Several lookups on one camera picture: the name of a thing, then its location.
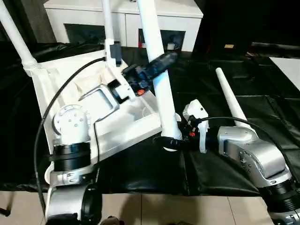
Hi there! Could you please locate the white flat board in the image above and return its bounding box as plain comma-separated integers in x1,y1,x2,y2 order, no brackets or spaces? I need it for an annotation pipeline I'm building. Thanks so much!
268,57,300,91

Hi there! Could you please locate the black metal rail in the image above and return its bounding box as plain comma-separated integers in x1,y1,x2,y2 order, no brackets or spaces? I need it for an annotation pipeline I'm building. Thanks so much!
251,42,300,51

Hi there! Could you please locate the white cabinet with glass doors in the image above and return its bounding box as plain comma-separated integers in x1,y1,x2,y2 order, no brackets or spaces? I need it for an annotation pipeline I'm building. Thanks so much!
44,0,204,53

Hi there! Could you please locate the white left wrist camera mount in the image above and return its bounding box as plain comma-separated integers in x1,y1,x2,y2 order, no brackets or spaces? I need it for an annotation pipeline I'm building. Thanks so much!
104,38,132,104

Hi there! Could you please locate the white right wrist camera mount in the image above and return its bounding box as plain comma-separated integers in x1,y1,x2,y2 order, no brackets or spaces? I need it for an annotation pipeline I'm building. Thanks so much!
182,99,210,155

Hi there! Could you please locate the black robot foot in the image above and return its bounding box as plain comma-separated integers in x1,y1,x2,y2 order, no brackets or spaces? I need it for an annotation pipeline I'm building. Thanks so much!
103,215,125,225

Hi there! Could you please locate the white plastic table leg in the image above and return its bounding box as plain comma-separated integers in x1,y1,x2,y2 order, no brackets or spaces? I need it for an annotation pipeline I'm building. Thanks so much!
0,0,38,78
136,0,183,152
102,0,116,45
215,67,253,130

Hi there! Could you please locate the black metal stand frame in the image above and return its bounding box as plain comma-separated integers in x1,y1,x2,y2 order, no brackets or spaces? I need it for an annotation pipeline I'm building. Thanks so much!
0,192,13,217

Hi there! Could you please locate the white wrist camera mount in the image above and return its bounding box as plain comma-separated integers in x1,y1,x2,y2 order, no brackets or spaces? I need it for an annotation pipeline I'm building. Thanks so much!
182,99,210,155
104,38,132,104

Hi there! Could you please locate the black work mat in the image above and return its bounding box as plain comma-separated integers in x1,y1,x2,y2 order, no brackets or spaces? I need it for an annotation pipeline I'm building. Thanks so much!
0,41,300,196

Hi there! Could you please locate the white plastic table top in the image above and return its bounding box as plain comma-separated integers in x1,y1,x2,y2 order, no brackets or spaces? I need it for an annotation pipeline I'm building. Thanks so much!
29,49,181,187

